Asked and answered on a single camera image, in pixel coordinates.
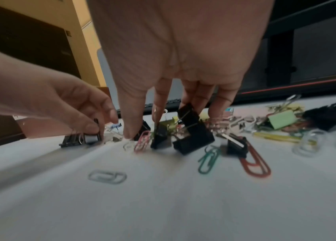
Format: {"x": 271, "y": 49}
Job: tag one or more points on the person's left hand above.
{"x": 63, "y": 96}

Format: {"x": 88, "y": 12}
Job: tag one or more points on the person's right hand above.
{"x": 179, "y": 35}

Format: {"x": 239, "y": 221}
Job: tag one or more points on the small black binder clip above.
{"x": 92, "y": 138}

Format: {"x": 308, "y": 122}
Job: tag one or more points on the large black binder clip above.
{"x": 196, "y": 138}

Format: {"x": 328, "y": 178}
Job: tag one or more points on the row of black binder clips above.
{"x": 71, "y": 141}

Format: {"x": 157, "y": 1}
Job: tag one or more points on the dark brown wooden door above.
{"x": 22, "y": 30}

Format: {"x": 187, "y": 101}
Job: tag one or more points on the clear paper clip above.
{"x": 128, "y": 146}

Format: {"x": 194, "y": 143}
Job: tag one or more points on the tiny black binder clip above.
{"x": 145, "y": 127}

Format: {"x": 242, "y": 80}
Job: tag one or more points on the pink paper clip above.
{"x": 142, "y": 142}

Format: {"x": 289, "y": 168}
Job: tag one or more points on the grey paper clip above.
{"x": 119, "y": 177}

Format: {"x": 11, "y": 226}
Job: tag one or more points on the medium black binder clip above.
{"x": 160, "y": 138}

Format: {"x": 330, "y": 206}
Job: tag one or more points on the pile of mixed paper clips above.
{"x": 239, "y": 123}

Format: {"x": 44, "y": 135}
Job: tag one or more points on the black shelf unit red stripe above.
{"x": 304, "y": 47}

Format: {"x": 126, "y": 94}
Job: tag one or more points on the green paper clip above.
{"x": 208, "y": 161}

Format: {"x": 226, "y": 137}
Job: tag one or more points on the green binder clip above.
{"x": 282, "y": 120}

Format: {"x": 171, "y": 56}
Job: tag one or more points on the yellow sticky notes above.
{"x": 295, "y": 107}

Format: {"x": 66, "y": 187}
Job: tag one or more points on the yellow pen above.
{"x": 275, "y": 137}

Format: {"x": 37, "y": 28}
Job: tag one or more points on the large red paper clip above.
{"x": 257, "y": 164}

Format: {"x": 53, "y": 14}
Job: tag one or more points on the clear plastic cup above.
{"x": 309, "y": 144}

